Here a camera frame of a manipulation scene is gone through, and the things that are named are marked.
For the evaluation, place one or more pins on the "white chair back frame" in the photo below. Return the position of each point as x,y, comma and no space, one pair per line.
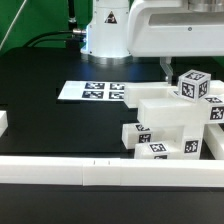
159,105

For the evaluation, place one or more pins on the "white tagged cube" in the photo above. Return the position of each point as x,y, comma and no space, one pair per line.
194,85

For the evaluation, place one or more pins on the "white marker base sheet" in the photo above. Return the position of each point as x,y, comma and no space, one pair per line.
92,90

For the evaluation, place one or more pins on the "white chair seat part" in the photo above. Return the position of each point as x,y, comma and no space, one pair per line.
183,142

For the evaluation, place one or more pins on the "white front fence bar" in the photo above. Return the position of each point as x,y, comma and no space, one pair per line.
111,172

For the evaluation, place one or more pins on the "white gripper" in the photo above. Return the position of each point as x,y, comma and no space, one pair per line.
175,28

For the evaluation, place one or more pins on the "black vertical pole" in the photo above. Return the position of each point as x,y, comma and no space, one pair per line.
71,11

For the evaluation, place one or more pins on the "white right fence bar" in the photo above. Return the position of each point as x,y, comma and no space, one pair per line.
214,138

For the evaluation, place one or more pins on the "white left fence bar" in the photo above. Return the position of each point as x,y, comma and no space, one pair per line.
3,122

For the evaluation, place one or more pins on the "white fence bar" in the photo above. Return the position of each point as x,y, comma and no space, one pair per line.
3,122
214,138
111,172

